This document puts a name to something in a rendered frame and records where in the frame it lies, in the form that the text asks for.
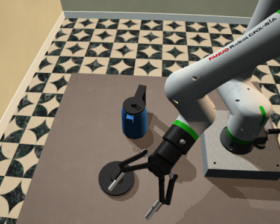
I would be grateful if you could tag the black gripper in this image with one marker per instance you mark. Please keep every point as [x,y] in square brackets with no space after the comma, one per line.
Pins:
[160,164]

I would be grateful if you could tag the black round disc with center stud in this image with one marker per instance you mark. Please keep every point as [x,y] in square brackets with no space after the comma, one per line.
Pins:
[107,176]

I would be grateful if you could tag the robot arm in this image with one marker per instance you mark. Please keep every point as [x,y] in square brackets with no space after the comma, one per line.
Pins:
[229,71]

